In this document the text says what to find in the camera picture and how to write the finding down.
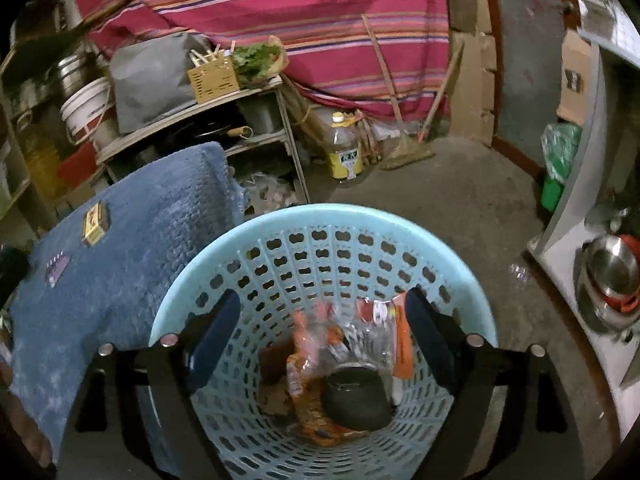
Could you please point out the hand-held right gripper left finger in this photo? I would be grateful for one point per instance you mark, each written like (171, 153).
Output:
(215, 340)

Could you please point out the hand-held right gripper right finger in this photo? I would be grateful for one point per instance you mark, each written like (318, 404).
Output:
(425, 335)

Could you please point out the clear packet orange trim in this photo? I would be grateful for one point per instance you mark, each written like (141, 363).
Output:
(380, 315)

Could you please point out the black pouch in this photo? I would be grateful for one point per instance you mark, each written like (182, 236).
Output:
(357, 402)

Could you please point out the large orange chip bag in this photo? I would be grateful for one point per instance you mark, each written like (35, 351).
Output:
(310, 390)

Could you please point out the light blue plastic basket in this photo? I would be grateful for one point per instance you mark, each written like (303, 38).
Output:
(320, 220)

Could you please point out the blue knitted blanket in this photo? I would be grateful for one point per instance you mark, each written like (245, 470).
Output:
(125, 270)

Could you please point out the clear plastic bag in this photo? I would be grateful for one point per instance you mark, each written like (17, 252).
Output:
(270, 190)

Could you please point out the yellow cardboard box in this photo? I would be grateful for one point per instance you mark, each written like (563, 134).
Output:
(94, 223)

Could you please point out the small purple packet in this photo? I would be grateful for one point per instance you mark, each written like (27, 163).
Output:
(56, 270)

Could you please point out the broom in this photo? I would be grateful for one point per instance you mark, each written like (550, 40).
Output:
(407, 152)

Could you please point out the stacked steel pots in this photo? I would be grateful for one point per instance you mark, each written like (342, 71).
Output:
(607, 270)

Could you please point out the yellow capped oil bottle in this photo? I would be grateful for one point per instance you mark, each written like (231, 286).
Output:
(345, 155)

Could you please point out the low wooden shelf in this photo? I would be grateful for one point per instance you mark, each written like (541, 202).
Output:
(260, 140)

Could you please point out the white cabinet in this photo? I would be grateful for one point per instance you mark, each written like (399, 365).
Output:
(580, 200)

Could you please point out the red woven basket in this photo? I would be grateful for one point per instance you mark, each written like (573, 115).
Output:
(77, 162)

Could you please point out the green plastic bag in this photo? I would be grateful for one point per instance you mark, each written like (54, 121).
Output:
(560, 150)

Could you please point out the yellow oil jug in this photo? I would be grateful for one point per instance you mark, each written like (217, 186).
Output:
(42, 165)

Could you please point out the cardboard sheets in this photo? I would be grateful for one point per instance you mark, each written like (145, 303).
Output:
(470, 85)

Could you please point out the yellow utensil holder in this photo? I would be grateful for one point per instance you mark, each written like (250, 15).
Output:
(212, 82)

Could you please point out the white plastic bucket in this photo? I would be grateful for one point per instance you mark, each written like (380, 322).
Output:
(85, 110)

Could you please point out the grey cushion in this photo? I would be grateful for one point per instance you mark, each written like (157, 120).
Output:
(150, 80)

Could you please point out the wooden stick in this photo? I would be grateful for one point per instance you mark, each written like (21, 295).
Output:
(382, 67)

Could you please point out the green leafy herbs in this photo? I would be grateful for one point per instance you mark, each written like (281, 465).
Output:
(257, 57)

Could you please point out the steel cooking pot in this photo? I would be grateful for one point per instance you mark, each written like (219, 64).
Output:
(72, 72)

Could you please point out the printed cardboard box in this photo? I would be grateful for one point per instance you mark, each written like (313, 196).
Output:
(575, 60)

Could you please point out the wooden framed door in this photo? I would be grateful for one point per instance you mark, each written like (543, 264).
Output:
(530, 35)

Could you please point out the red striped cloth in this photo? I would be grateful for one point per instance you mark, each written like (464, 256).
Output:
(300, 10)

